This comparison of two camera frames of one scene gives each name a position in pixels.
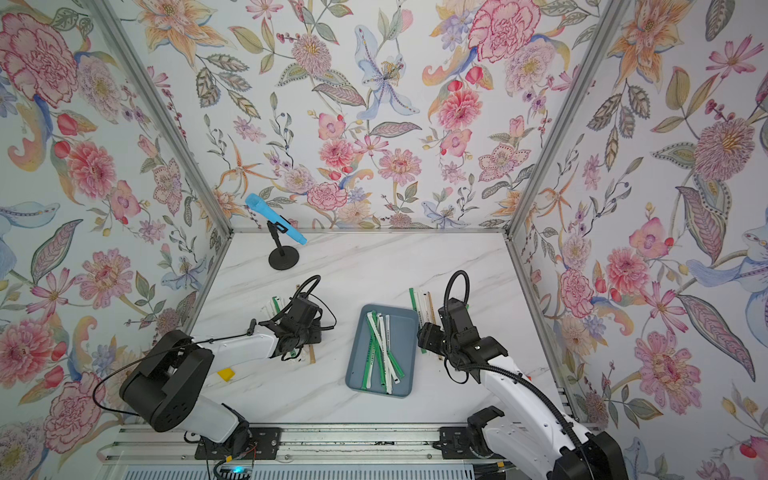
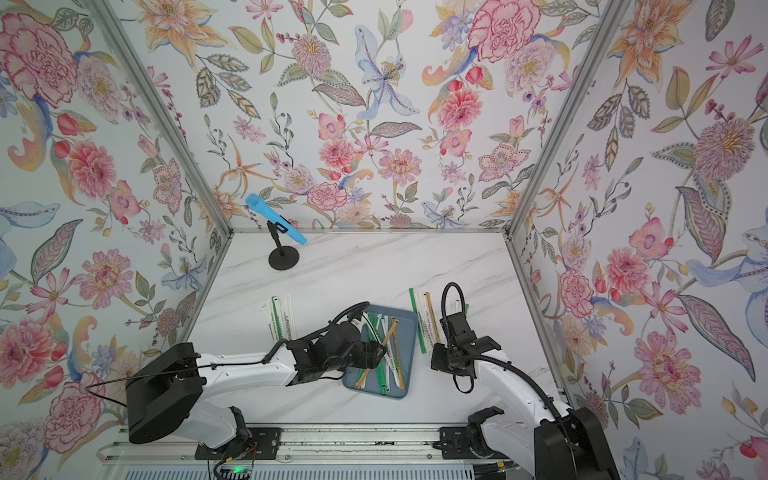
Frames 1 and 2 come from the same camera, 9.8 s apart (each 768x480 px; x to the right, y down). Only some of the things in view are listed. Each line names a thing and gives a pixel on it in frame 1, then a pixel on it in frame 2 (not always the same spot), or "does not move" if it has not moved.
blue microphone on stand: (273, 215) does not move
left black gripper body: (310, 335) -> (358, 356)
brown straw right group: (431, 307) does not move
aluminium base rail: (179, 445) does not move
